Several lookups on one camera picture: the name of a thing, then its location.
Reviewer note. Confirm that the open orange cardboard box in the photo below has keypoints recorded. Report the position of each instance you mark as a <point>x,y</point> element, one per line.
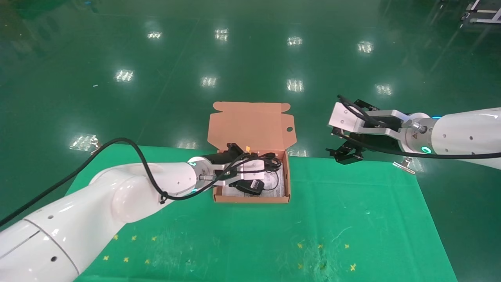
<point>250,125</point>

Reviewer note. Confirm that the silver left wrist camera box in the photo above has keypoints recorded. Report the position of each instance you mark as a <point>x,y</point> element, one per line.
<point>246,170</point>

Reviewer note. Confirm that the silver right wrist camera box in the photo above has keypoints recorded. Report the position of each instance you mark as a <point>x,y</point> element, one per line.
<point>352,119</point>

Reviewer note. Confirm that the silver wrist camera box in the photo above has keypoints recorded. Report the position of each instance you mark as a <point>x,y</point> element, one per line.
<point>352,119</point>
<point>246,170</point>

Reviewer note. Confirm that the metal binder clip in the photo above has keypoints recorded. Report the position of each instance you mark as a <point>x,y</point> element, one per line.
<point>96,145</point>
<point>404,166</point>

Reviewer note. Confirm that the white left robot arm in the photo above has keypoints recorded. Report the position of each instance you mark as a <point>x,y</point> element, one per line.
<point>98,211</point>

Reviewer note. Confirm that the white printed instruction sheet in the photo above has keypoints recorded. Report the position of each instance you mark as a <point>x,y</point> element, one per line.
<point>274,190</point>

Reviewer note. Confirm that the white metal cart frame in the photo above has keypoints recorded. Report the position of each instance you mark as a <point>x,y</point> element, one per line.
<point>483,15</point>

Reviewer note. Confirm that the green table mat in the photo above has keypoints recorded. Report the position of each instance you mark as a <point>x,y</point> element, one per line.
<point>242,235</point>

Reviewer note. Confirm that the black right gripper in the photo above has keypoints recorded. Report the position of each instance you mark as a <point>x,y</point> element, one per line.
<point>368,141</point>

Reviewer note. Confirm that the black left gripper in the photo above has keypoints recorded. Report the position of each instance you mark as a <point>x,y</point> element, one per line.
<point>225,156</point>

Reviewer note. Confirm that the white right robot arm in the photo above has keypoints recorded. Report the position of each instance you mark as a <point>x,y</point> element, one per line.
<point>465,133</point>

